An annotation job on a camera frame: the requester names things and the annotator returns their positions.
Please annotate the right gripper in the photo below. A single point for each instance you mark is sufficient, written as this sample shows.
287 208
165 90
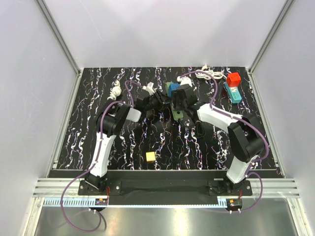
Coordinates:
175 98

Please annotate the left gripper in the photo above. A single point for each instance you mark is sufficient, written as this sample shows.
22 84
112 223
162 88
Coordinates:
163 101

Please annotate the blue cube plug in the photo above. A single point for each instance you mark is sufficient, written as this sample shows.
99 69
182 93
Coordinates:
173 86

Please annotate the green power strip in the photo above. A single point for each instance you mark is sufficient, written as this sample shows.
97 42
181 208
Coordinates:
177 115

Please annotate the dark green cube plug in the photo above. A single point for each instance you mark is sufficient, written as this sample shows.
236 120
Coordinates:
167 86

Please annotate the yellow cube plug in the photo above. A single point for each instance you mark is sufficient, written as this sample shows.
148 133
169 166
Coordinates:
150 156

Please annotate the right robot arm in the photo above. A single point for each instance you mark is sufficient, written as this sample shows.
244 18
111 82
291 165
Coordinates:
246 141

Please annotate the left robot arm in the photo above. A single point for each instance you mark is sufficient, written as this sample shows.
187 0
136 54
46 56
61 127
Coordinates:
109 124

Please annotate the red cube plug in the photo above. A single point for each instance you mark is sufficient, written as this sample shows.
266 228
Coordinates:
233 79

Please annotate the black marbled mat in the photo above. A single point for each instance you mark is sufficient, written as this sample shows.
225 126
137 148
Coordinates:
174 143

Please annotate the teal power strip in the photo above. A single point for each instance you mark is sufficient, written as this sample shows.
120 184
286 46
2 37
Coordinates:
233 93

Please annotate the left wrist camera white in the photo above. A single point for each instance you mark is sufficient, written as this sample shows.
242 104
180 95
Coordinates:
149 88

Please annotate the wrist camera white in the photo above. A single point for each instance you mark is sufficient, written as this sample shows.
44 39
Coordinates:
149 88
184 80

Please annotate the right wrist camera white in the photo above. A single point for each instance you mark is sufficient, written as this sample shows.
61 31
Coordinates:
184 80

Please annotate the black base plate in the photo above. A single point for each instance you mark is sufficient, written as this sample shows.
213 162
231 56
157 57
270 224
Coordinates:
144 187

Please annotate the aluminium frame rail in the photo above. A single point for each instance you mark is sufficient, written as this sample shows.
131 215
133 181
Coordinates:
253 189

